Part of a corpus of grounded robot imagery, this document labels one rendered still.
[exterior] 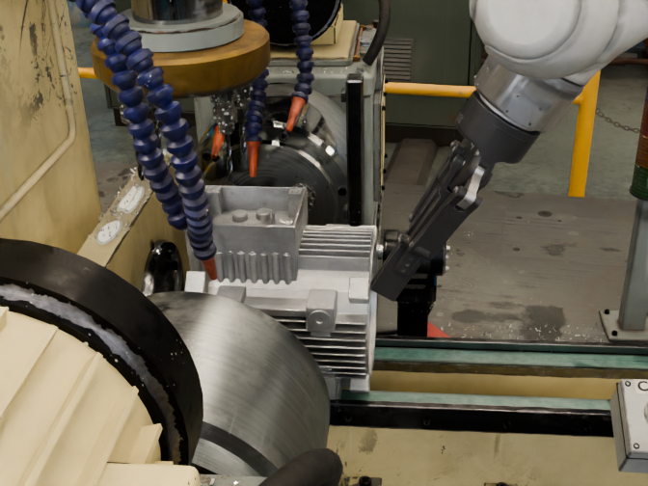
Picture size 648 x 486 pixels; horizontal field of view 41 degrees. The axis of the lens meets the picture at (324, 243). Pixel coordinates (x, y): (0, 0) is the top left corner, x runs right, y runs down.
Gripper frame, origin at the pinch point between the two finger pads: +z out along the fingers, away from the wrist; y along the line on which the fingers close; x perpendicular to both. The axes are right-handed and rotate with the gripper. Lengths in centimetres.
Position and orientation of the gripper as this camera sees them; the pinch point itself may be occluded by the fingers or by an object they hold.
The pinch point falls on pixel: (398, 268)
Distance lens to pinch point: 91.6
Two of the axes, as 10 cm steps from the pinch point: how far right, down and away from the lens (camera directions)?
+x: 8.8, 4.6, 1.5
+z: -4.7, 7.5, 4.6
